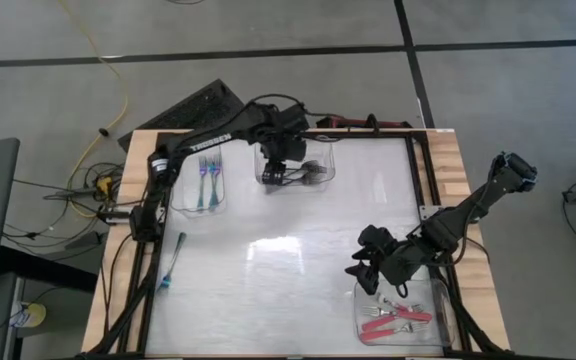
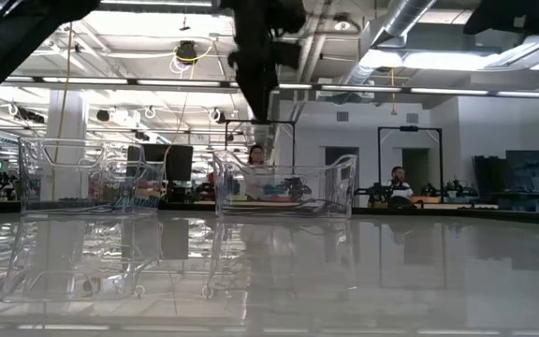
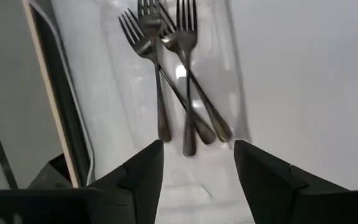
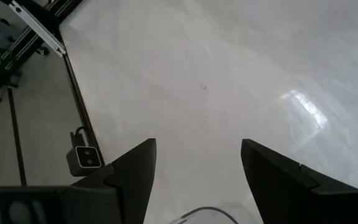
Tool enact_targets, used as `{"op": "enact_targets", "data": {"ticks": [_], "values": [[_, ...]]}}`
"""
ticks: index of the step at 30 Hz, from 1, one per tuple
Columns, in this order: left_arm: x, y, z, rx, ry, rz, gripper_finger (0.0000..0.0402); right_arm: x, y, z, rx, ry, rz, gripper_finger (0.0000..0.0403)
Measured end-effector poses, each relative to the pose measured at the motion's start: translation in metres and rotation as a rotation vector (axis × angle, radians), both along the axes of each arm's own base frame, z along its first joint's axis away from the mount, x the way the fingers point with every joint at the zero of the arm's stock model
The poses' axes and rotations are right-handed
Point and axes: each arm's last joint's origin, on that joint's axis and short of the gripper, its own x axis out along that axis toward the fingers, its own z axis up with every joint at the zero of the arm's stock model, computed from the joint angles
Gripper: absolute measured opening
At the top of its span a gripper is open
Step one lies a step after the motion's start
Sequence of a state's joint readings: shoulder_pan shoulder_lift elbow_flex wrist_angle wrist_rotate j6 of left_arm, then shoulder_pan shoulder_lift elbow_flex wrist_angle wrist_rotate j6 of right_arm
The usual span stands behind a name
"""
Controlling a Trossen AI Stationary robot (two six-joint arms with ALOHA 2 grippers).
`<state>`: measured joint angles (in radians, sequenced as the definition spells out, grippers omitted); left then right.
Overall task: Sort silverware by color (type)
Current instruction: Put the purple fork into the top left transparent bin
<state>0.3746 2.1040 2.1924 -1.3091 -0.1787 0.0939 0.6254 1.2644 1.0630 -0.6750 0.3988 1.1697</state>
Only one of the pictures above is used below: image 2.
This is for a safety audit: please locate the black equipment rack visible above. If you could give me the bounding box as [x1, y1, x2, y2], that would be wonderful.
[472, 149, 539, 203]

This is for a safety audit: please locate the black fork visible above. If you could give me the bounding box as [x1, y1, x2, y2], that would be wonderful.
[269, 199, 348, 218]

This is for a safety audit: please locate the black metal table frame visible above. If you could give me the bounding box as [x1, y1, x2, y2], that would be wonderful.
[0, 199, 539, 227]

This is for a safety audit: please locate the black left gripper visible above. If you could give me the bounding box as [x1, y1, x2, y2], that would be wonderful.
[220, 0, 309, 124]

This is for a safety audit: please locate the long ceiling light strip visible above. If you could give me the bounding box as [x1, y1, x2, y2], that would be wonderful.
[7, 77, 233, 88]
[278, 82, 539, 98]

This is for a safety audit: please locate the black ceiling cable reel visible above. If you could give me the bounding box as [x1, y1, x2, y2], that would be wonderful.
[175, 40, 198, 65]

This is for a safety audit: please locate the white pillar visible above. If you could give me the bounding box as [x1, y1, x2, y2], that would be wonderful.
[44, 88, 89, 202]

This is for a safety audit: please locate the black monitor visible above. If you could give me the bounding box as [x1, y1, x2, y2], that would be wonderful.
[126, 143, 195, 183]

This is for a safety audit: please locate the person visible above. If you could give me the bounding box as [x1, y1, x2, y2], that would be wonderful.
[243, 143, 270, 200]
[387, 166, 415, 210]

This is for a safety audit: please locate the silver ceiling duct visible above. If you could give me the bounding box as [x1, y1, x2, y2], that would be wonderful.
[343, 0, 439, 90]

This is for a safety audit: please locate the clear plastic bin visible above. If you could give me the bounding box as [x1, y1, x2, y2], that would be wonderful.
[211, 149, 358, 220]
[18, 137, 167, 216]

